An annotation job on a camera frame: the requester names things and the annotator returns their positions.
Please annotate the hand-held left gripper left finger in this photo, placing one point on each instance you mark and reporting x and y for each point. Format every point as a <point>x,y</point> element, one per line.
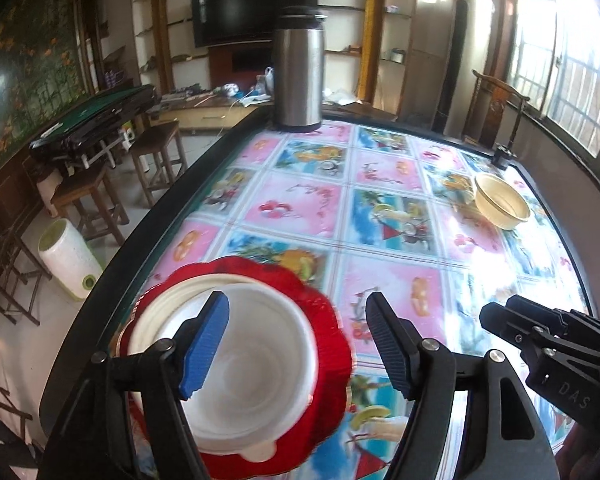
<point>207,345</point>

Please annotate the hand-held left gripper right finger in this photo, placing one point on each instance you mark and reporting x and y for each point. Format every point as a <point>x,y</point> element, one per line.
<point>387,345</point>

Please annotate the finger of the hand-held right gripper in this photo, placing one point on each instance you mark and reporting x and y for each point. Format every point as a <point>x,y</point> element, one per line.
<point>545,312</point>
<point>505,325</point>

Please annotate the red glass plate with sticker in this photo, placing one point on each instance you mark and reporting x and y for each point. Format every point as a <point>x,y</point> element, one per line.
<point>330,360</point>

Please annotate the white disposable bowl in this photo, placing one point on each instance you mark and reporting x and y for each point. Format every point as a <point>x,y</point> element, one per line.
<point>260,375</point>
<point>150,320</point>

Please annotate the cream ribbed disposable bowl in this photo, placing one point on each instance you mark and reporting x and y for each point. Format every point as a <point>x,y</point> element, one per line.
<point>500,205</point>

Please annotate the white cylindrical bin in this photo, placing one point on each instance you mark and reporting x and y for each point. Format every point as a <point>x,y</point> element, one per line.
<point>65,260</point>

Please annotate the wooden stool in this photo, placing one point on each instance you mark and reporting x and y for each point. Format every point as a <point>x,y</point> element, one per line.
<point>80,185</point>
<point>157,135</point>

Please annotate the dark wooden chair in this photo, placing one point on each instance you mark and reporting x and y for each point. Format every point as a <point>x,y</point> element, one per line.
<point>10,280</point>

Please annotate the wooden armchair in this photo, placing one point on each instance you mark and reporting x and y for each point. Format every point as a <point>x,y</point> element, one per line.
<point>495,105</point>

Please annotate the barred window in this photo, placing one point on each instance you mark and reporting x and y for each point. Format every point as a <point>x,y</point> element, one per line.
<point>570,75</point>

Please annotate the black mahjong table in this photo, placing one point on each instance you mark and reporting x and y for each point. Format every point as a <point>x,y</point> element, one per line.
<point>95,120</point>

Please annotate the white standing air conditioner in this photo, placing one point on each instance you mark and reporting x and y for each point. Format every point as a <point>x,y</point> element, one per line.
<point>472,60</point>

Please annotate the white plastic bag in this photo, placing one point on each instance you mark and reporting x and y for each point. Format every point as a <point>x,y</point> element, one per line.
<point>269,80</point>

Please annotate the stainless steel thermos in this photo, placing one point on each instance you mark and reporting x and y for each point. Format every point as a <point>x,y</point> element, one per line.
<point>297,75</point>

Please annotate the black flat television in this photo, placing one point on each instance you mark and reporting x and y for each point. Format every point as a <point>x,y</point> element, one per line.
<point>255,10</point>

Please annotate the white wall shelf unit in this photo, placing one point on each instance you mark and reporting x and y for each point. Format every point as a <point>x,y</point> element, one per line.
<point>170,25</point>
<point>380,35</point>

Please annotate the floral wall painting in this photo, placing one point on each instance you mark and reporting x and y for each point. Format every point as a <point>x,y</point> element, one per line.
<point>25,60</point>

